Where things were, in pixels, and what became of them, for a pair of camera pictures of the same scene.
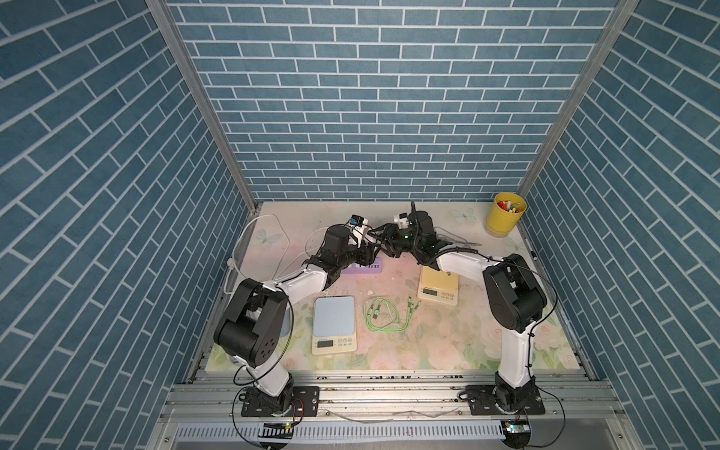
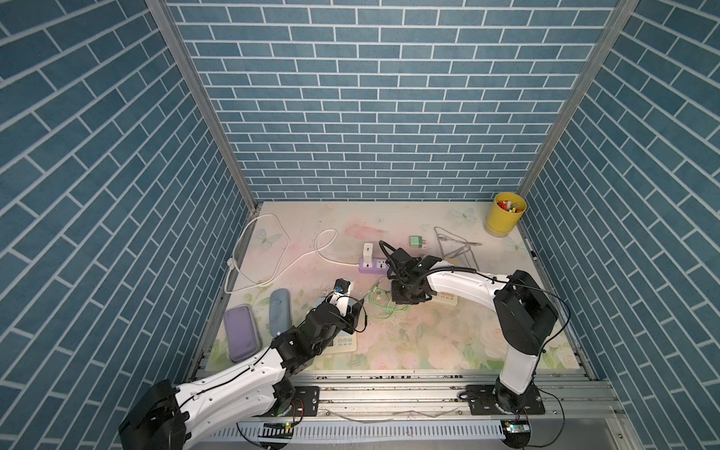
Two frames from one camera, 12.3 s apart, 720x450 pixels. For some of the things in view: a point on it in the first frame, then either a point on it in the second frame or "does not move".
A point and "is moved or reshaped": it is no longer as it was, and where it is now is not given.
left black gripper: [366, 255] -> [351, 320]
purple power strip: [375, 266] is moved or reshaped
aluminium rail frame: [396, 410] does not move
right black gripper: [390, 233] -> [397, 298]
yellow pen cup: [504, 214] does not move
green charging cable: [382, 315] is moved or reshaped
